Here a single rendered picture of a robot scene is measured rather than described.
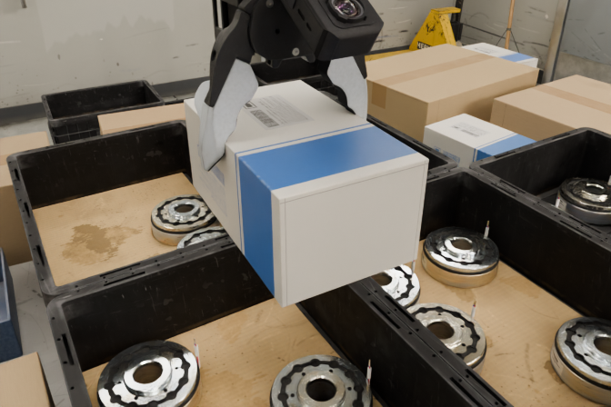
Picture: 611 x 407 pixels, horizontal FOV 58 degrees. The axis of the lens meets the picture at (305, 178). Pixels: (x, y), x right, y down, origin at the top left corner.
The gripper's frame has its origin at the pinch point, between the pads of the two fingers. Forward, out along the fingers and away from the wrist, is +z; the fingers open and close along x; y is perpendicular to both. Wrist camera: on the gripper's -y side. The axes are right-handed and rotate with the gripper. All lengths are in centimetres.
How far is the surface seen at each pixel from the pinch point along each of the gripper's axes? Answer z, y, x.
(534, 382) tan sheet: 28.1, -11.6, -23.3
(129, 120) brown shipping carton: 25, 77, 0
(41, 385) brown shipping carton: 24.9, 10.3, 23.8
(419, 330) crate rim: 18.0, -7.1, -9.9
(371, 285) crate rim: 18.0, 0.6, -9.5
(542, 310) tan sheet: 28.0, -3.9, -33.4
